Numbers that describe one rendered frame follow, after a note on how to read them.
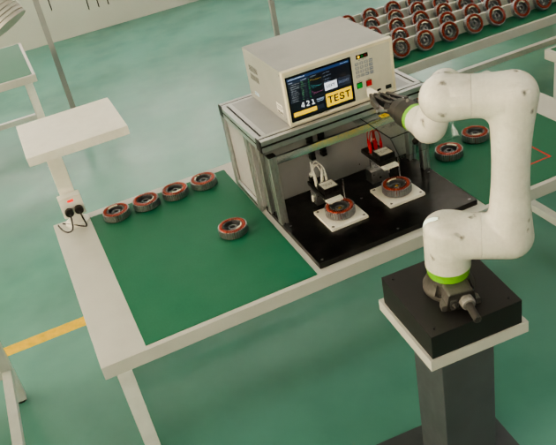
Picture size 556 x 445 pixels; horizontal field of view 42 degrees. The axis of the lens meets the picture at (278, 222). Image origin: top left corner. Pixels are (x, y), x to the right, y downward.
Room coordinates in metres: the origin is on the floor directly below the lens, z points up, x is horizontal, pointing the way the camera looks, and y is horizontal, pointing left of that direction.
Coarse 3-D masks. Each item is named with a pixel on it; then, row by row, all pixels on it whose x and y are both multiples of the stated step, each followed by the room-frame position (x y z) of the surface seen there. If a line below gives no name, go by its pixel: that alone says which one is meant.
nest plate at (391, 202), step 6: (414, 186) 2.34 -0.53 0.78; (372, 192) 2.37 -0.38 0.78; (378, 192) 2.35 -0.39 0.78; (414, 192) 2.30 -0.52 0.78; (420, 192) 2.29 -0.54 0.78; (378, 198) 2.33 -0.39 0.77; (384, 198) 2.31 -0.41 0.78; (390, 198) 2.30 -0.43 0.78; (396, 198) 2.29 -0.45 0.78; (402, 198) 2.28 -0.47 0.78; (408, 198) 2.27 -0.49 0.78; (414, 198) 2.27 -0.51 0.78; (390, 204) 2.26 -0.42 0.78; (396, 204) 2.25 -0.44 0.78
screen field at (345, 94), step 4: (344, 88) 2.43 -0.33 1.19; (348, 88) 2.44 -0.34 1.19; (332, 92) 2.42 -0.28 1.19; (336, 92) 2.42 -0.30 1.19; (340, 92) 2.43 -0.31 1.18; (344, 92) 2.43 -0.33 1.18; (348, 92) 2.43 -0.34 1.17; (328, 96) 2.41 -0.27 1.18; (332, 96) 2.42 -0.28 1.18; (336, 96) 2.42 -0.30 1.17; (340, 96) 2.42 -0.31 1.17; (344, 96) 2.43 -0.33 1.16; (348, 96) 2.43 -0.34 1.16; (352, 96) 2.44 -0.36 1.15; (328, 100) 2.41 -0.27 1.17; (332, 100) 2.41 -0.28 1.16; (336, 100) 2.42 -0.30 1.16; (340, 100) 2.42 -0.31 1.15; (344, 100) 2.43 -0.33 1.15; (328, 104) 2.41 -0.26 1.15; (332, 104) 2.41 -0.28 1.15
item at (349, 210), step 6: (330, 204) 2.28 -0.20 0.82; (336, 204) 2.30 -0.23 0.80; (342, 204) 2.29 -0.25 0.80; (348, 204) 2.26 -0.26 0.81; (354, 204) 2.25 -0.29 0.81; (330, 210) 2.24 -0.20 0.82; (336, 210) 2.23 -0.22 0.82; (342, 210) 2.22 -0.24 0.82; (348, 210) 2.22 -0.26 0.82; (354, 210) 2.24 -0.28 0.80; (330, 216) 2.23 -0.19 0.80; (336, 216) 2.21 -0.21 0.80; (342, 216) 2.21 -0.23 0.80; (348, 216) 2.21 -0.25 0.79
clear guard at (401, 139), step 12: (372, 120) 2.39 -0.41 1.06; (384, 120) 2.37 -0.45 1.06; (384, 132) 2.27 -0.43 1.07; (396, 132) 2.25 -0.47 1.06; (408, 132) 2.24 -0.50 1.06; (456, 132) 2.25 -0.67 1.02; (396, 144) 2.21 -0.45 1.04; (408, 144) 2.21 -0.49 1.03; (420, 144) 2.21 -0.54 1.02; (432, 144) 2.21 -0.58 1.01
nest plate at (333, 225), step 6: (318, 210) 2.32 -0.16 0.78; (324, 210) 2.31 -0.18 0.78; (360, 210) 2.26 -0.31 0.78; (318, 216) 2.28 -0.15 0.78; (324, 216) 2.27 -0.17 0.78; (354, 216) 2.22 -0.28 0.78; (360, 216) 2.22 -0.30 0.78; (366, 216) 2.21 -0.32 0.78; (324, 222) 2.23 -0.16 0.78; (330, 222) 2.22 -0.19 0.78; (336, 222) 2.21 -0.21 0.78; (342, 222) 2.20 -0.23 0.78; (348, 222) 2.19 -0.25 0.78; (354, 222) 2.20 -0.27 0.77; (330, 228) 2.18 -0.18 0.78; (336, 228) 2.18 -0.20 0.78
